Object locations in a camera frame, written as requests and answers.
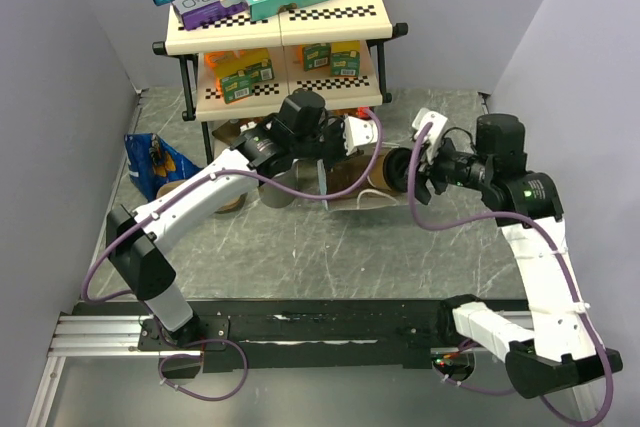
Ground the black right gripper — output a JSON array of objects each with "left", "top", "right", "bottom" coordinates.
[{"left": 394, "top": 134, "right": 492, "bottom": 205}]

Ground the brown paper coffee cup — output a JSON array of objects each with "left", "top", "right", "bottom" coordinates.
[{"left": 367, "top": 154, "right": 392, "bottom": 192}]

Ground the light blue paper bag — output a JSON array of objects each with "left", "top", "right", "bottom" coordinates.
[{"left": 295, "top": 143, "right": 407, "bottom": 212}]

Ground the black plastic cup lid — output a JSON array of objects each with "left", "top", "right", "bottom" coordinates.
[{"left": 383, "top": 147, "right": 412, "bottom": 193}]

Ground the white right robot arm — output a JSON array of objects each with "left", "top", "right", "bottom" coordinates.
[{"left": 408, "top": 109, "right": 623, "bottom": 401}]

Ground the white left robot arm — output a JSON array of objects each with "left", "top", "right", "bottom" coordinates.
[{"left": 107, "top": 89, "right": 347, "bottom": 349}]

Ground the grey straw holder cup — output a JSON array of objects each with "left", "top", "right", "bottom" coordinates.
[{"left": 258, "top": 168, "right": 297, "bottom": 209}]

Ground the green box right shelf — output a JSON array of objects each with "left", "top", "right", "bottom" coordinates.
[{"left": 299, "top": 43, "right": 331, "bottom": 71}]

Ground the yellow green box right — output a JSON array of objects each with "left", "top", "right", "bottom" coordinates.
[{"left": 330, "top": 40, "right": 361, "bottom": 77}]

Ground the green box front left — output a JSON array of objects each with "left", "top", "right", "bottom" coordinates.
[{"left": 218, "top": 71, "right": 253, "bottom": 104}]

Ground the green box behind left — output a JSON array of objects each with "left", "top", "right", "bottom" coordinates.
[{"left": 244, "top": 58, "right": 274, "bottom": 83}]

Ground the brown cardboard cup carrier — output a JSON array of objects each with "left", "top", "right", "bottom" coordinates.
[{"left": 155, "top": 180, "right": 247, "bottom": 214}]

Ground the cream two-tier shelf rack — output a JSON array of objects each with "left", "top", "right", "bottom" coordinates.
[{"left": 153, "top": 0, "right": 408, "bottom": 161}]

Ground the orange box left shelf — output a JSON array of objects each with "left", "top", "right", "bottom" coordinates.
[{"left": 204, "top": 48, "right": 271, "bottom": 88}]

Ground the blue chips bag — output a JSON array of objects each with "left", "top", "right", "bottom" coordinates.
[{"left": 124, "top": 133, "right": 201, "bottom": 201}]

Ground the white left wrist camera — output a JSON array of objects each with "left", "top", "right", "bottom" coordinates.
[{"left": 343, "top": 110, "right": 382, "bottom": 156}]

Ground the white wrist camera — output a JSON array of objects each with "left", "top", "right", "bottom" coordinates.
[
  {"left": 343, "top": 110, "right": 382, "bottom": 156},
  {"left": 411, "top": 107, "right": 448, "bottom": 169}
]

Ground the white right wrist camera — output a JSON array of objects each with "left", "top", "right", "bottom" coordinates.
[{"left": 411, "top": 107, "right": 448, "bottom": 169}]

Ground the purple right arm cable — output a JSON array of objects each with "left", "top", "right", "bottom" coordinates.
[{"left": 407, "top": 121, "right": 616, "bottom": 424}]

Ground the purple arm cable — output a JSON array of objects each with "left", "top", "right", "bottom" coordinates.
[
  {"left": 407, "top": 121, "right": 616, "bottom": 424},
  {"left": 80, "top": 107, "right": 385, "bottom": 401}
]

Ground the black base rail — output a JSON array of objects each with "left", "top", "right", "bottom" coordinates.
[{"left": 72, "top": 299, "right": 470, "bottom": 379}]

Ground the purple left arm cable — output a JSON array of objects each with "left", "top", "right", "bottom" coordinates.
[{"left": 80, "top": 107, "right": 385, "bottom": 401}]

